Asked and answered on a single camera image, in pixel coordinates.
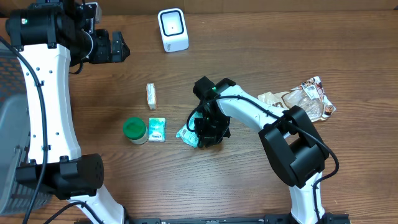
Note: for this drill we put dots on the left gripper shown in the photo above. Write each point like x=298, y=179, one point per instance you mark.
x=106, y=54

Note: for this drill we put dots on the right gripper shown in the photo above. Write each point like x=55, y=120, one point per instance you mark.
x=208, y=137

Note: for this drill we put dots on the teal crinkled wrapper packet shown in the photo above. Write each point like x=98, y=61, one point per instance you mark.
x=187, y=136

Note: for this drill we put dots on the orange tissue pack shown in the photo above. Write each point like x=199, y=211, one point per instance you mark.
x=151, y=96

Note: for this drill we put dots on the teal tissue pack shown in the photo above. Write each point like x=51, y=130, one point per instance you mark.
x=157, y=127

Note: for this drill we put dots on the green lid jar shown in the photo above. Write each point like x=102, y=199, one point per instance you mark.
x=136, y=130

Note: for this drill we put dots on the beige snack pouch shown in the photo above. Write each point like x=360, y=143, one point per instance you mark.
x=309, y=95

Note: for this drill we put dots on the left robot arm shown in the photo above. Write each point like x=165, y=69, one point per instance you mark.
x=48, y=38

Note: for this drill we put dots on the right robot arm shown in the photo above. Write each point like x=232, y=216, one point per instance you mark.
x=292, y=145

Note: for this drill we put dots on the white barcode scanner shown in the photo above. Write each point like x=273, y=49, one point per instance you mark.
x=173, y=30

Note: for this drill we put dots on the grey plastic shopping basket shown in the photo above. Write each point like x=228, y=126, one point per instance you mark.
x=16, y=191

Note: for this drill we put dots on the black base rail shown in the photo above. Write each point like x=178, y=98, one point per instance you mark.
x=328, y=218

